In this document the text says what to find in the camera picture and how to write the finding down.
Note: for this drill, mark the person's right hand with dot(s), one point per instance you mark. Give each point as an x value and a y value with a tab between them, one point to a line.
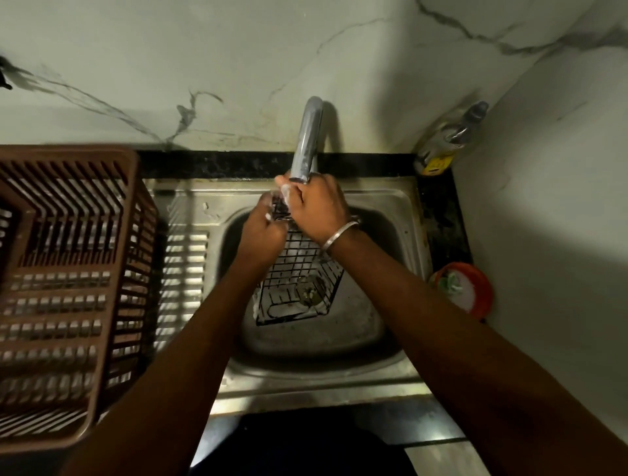
316	208

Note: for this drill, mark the person's left hand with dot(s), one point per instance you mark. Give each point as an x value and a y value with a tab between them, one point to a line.
262	238

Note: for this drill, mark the black wire rack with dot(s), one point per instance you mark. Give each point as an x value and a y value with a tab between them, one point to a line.
294	289

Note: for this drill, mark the person's left forearm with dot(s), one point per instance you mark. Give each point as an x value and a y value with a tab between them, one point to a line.
162	377

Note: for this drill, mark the person's right forearm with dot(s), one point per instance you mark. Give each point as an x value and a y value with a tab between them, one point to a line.
490	358

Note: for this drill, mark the person's dark clothing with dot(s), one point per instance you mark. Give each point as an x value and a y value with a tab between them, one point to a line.
304	446

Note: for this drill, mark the chrome faucet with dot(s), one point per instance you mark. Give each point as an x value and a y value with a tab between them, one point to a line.
308	137

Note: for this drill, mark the stainless steel sink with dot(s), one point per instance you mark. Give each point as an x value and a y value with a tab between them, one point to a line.
319	353

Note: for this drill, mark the clear dish soap bottle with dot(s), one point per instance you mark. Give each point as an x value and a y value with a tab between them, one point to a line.
449	139

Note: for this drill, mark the orange round container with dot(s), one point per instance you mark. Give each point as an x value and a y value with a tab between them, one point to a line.
471	289

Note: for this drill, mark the brown plastic dish basket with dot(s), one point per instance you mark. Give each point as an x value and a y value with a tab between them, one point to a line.
64	294

